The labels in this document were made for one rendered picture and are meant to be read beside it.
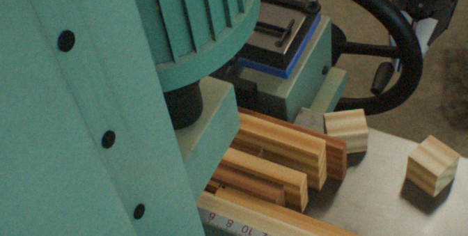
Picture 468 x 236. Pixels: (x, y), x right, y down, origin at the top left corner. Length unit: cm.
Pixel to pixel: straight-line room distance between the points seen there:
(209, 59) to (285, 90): 31
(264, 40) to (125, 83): 39
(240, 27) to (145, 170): 12
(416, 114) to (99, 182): 168
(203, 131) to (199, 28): 18
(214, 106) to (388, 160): 24
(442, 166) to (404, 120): 122
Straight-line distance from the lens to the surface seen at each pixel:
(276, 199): 74
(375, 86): 110
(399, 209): 79
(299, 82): 83
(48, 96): 30
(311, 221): 74
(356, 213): 79
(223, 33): 51
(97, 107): 41
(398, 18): 96
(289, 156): 77
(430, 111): 201
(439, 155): 78
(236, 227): 72
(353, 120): 81
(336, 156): 77
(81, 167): 34
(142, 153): 48
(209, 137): 67
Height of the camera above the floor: 158
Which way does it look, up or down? 52 degrees down
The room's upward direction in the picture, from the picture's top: 10 degrees counter-clockwise
